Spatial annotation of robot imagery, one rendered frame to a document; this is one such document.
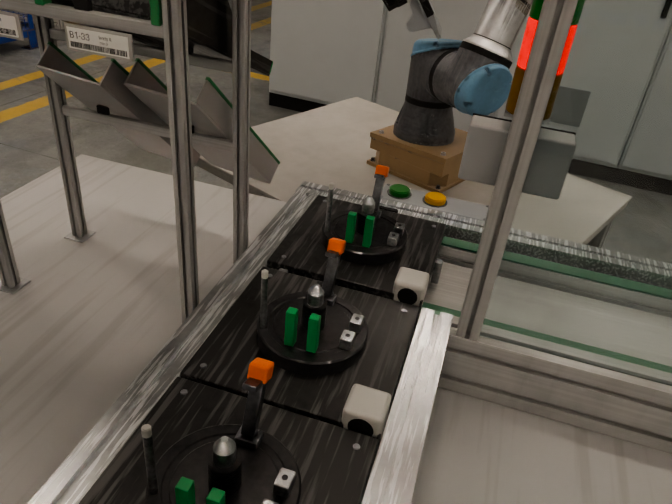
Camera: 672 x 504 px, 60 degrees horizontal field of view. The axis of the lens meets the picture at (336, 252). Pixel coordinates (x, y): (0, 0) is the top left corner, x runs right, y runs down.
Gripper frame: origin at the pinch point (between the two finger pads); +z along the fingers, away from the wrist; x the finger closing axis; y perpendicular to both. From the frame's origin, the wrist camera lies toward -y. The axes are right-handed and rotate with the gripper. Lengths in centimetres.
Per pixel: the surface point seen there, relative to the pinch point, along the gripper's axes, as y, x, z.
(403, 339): 14, 72, -16
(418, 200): 14.2, 36.3, 7.2
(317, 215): 28, 42, -9
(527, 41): -13, 52, -35
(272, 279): 30, 59, -21
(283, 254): 30, 53, -18
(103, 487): 35, 88, -43
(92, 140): 224, -151, 90
